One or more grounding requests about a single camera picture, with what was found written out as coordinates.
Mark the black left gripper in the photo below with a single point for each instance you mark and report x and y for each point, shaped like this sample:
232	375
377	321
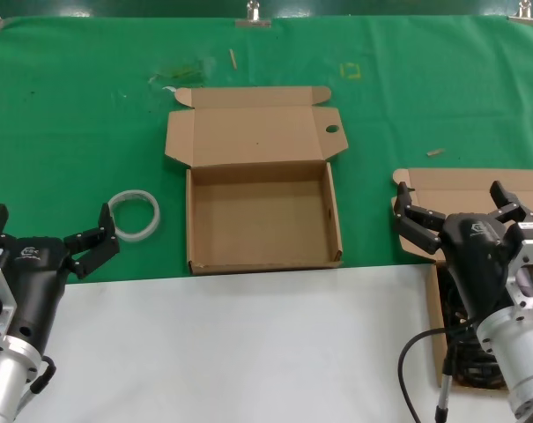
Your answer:
37	282

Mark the green table cloth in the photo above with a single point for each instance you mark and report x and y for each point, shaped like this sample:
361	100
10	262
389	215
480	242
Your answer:
72	132

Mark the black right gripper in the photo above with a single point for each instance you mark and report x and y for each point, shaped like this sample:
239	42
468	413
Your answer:
473	260

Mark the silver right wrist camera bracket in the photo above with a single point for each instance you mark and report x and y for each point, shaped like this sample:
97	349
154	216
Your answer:
530	269

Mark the transparent tape roll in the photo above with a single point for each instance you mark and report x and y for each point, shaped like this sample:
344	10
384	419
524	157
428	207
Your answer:
134	193

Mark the open cardboard box with hole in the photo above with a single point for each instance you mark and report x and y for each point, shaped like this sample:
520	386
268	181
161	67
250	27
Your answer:
257	216

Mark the clear plastic wrapper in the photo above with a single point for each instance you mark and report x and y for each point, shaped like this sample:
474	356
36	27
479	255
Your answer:
182	72

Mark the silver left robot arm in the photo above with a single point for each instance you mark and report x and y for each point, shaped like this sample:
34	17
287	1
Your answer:
4	379

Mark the thin wooden stick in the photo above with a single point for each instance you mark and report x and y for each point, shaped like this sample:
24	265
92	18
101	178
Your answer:
233	58

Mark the short wooden piece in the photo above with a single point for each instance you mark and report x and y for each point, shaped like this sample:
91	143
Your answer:
435	152

